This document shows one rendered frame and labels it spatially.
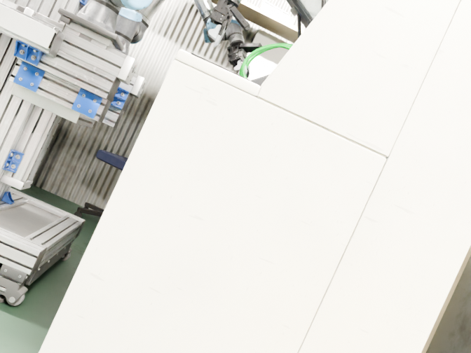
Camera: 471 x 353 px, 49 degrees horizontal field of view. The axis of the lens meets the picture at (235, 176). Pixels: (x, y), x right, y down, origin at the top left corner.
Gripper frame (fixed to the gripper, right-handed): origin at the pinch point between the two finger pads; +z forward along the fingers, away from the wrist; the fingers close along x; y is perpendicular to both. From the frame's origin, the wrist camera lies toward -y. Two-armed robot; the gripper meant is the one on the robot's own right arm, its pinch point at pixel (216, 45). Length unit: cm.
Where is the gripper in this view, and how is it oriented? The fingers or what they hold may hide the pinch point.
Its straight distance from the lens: 225.0
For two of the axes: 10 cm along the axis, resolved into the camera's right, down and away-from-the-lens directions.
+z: -4.2, 9.1, 0.0
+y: -9.1, -4.2, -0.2
